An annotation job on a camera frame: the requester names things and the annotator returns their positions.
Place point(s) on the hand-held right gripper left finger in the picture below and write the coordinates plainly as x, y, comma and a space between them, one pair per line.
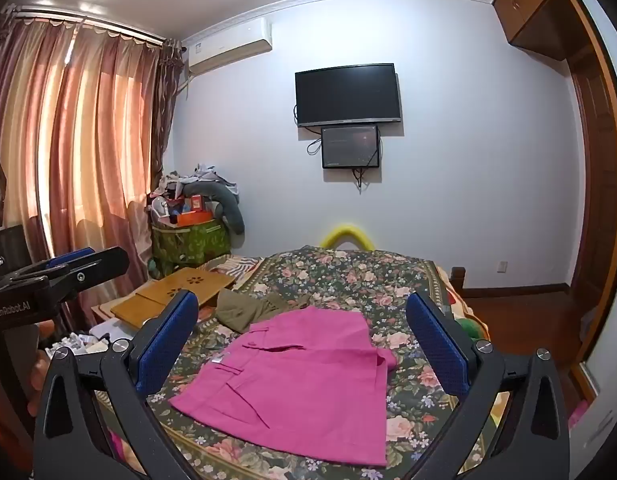
168, 345

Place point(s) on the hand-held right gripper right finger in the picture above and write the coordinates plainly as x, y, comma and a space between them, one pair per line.
436, 345

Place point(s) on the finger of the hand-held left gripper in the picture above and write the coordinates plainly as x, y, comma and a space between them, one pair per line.
71, 258
106, 262

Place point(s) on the pink pants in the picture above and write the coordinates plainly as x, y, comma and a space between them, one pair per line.
298, 385

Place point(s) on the olive green pants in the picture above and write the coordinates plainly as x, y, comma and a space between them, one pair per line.
243, 310

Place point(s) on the person's left hand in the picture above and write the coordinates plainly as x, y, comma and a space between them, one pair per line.
41, 380

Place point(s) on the colourful fleece blanket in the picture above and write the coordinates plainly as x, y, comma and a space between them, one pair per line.
451, 300

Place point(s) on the wooden lap desk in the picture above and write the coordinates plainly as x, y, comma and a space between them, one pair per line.
163, 292

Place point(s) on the floral bed blanket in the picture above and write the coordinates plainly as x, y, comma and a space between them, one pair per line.
378, 280

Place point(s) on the green fabric storage box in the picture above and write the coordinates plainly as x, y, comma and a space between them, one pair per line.
193, 242

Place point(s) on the orange box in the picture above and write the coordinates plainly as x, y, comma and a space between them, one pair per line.
193, 217

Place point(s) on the red striped cloth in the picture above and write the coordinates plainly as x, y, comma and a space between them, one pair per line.
243, 266

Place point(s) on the pink curtain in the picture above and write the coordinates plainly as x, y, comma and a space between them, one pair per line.
88, 135

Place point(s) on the grey plush pillow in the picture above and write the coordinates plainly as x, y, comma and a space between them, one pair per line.
228, 205

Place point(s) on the yellow curved foam tube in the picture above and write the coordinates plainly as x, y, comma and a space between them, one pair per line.
333, 235

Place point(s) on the white air conditioner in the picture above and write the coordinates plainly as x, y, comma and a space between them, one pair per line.
228, 47

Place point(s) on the dark wooden bed post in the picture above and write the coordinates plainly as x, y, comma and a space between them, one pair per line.
458, 282

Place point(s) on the white wall socket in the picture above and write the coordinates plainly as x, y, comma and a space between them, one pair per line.
501, 267

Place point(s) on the small black wall monitor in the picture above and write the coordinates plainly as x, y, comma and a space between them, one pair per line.
350, 146

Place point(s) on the white curtain rail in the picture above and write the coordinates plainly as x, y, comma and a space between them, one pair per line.
98, 22

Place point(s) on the black wall television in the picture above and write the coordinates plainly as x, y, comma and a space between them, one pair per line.
347, 95

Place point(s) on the wooden wall cabinet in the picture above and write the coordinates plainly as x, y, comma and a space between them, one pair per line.
528, 5

